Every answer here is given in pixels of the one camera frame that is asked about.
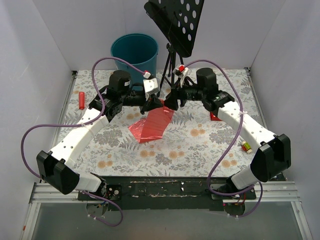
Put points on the red toy calculator block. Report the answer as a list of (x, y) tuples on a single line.
[(213, 117)]

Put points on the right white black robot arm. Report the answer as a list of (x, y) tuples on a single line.
[(272, 152)]

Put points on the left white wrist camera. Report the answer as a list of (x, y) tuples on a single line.
[(151, 86)]

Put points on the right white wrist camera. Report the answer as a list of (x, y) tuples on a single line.
[(181, 72)]

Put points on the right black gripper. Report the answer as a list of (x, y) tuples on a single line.
[(176, 94)]

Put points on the red plastic trash bag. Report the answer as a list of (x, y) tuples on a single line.
[(153, 126)]

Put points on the floral patterned table mat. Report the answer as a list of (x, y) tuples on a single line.
[(190, 145)]

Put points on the black perforated music stand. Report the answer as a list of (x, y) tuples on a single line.
[(178, 21)]

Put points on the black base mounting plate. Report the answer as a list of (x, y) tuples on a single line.
[(161, 193)]

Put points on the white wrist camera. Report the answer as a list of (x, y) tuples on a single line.
[(151, 86), (181, 72)]

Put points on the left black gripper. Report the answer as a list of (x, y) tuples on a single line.
[(147, 101)]

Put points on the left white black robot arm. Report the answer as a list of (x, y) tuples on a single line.
[(56, 167)]

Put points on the teal plastic trash bin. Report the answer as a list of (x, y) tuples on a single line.
[(140, 50)]

